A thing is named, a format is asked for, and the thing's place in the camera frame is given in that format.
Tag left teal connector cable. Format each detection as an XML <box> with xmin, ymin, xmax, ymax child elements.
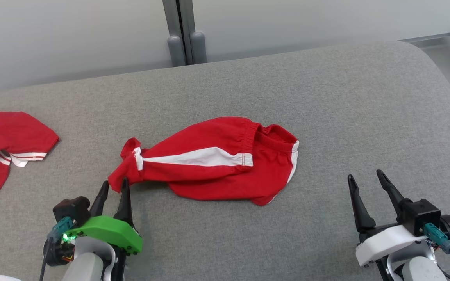
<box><xmin>39</xmin><ymin>217</ymin><xmax>75</xmax><ymax>281</ymax></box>

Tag grey metal partition post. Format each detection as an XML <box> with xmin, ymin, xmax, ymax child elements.
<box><xmin>162</xmin><ymin>0</ymin><xmax>208</xmax><ymax>67</ymax></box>

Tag teal connector cable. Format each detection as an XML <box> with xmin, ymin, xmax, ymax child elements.
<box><xmin>423</xmin><ymin>223</ymin><xmax>450</xmax><ymax>281</ymax></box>
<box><xmin>39</xmin><ymin>217</ymin><xmax>75</xmax><ymax>281</ymax></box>

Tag red and white shirt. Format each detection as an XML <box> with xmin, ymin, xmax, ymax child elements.
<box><xmin>0</xmin><ymin>112</ymin><xmax>60</xmax><ymax>217</ymax></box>

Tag red shorts with white stripe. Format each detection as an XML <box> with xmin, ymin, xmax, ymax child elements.
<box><xmin>108</xmin><ymin>116</ymin><xmax>300</xmax><ymax>206</ymax></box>

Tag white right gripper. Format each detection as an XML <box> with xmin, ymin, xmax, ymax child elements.
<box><xmin>347</xmin><ymin>169</ymin><xmax>439</xmax><ymax>268</ymax></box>

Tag right teal connector cable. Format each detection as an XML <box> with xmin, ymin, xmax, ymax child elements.
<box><xmin>423</xmin><ymin>223</ymin><xmax>450</xmax><ymax>281</ymax></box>

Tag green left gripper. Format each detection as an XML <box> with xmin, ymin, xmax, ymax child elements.
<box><xmin>64</xmin><ymin>178</ymin><xmax>143</xmax><ymax>256</ymax></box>

